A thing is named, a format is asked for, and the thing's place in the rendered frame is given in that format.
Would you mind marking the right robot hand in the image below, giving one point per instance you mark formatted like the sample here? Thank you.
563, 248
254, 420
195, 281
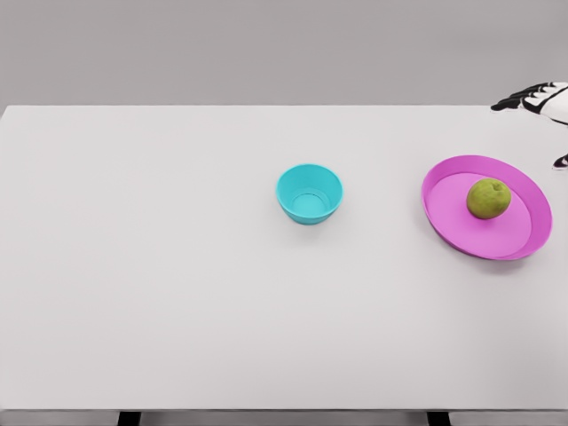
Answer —
554, 103

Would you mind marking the green apple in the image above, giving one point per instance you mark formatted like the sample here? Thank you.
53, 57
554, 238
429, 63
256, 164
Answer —
488, 198

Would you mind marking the pink plate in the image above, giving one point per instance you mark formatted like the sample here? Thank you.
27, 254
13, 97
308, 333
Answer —
523, 231

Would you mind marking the blue bowl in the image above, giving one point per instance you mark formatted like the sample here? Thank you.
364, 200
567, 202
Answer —
310, 195

